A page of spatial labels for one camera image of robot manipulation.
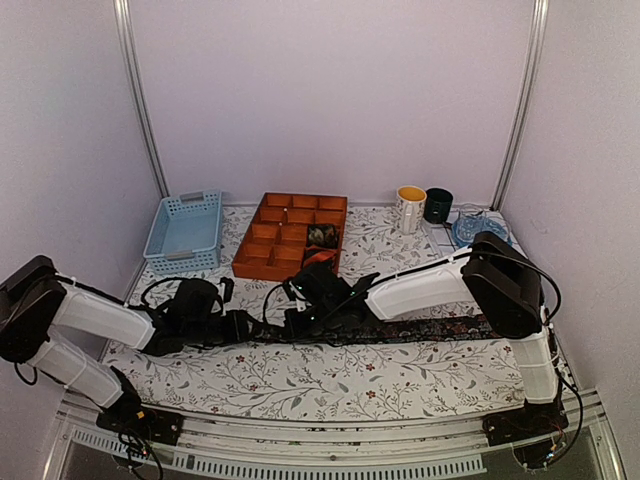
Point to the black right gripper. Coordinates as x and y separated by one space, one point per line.
291 317

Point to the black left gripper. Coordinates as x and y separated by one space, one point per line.
239 330

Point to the dark floral necktie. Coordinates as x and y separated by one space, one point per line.
301 330

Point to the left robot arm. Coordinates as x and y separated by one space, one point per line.
42 312

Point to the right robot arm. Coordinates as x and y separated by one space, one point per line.
505 286

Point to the rolled orange striped tie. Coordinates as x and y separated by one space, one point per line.
315 255

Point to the rolled olive patterned tie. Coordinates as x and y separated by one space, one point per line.
323 236

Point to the orange wooden divider tray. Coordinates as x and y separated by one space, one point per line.
275 241

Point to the light blue plastic basket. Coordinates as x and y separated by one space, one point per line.
186 233

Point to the white checked dish towel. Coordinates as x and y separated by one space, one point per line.
441 238

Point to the white mug yellow inside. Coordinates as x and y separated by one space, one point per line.
410 204

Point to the dark green mug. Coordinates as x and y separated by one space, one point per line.
438 205

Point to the blue glass tray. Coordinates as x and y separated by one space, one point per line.
495 224

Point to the clear drinking glass left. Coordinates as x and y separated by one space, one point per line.
470 221

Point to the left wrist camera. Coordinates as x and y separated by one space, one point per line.
226 289

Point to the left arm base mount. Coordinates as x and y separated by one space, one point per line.
128 415

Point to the aluminium front rail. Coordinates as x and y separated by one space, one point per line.
220 447

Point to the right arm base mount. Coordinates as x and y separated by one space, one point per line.
528 421

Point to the left aluminium frame post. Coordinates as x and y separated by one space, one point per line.
124 26

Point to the aluminium frame post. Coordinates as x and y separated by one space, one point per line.
531 67
124 26

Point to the right aluminium frame post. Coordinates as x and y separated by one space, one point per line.
531 67

